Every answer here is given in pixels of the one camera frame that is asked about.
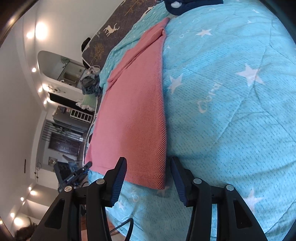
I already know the pink knit shirt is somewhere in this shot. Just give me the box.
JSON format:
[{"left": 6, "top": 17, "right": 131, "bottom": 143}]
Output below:
[{"left": 86, "top": 18, "right": 169, "bottom": 189}]

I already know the grey clothes pile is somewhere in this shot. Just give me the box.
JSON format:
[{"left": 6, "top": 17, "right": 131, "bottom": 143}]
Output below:
[{"left": 79, "top": 66, "right": 101, "bottom": 96}]

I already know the person dark hair head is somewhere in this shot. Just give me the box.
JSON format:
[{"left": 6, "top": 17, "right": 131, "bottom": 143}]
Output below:
[{"left": 15, "top": 218, "right": 38, "bottom": 241}]

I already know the white slatted rack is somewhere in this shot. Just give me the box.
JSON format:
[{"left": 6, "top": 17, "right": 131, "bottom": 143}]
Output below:
[{"left": 70, "top": 109, "right": 92, "bottom": 124}]

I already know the light blue star quilt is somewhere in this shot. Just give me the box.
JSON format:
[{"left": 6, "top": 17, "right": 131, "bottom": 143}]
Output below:
[{"left": 87, "top": 0, "right": 296, "bottom": 241}]

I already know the navy star fleece blanket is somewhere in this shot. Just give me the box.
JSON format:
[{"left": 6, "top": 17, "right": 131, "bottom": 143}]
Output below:
[{"left": 164, "top": 0, "right": 223, "bottom": 16}]

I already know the black cable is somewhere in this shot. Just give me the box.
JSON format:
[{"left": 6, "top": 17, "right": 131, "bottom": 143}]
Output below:
[{"left": 108, "top": 217, "right": 135, "bottom": 241}]

